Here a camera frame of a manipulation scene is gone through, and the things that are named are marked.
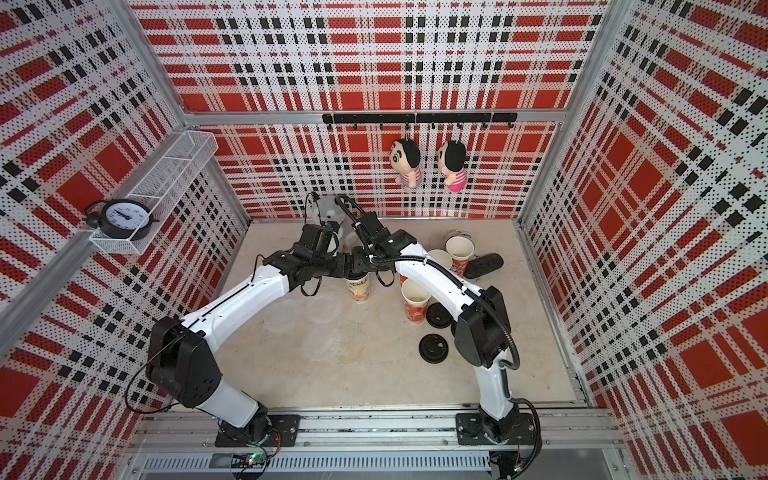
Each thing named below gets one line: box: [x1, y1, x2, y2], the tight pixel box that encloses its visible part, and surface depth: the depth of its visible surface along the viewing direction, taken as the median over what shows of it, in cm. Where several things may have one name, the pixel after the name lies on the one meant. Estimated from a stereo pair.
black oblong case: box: [464, 253, 504, 279], surface depth 107 cm
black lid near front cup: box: [426, 302, 454, 329], surface depth 95 cm
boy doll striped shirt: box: [390, 139, 422, 190], surface depth 96 cm
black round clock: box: [85, 198, 160, 241], surface depth 65 cm
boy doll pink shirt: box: [437, 140, 469, 192], surface depth 96 cm
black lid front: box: [418, 333, 449, 364], surface depth 88 cm
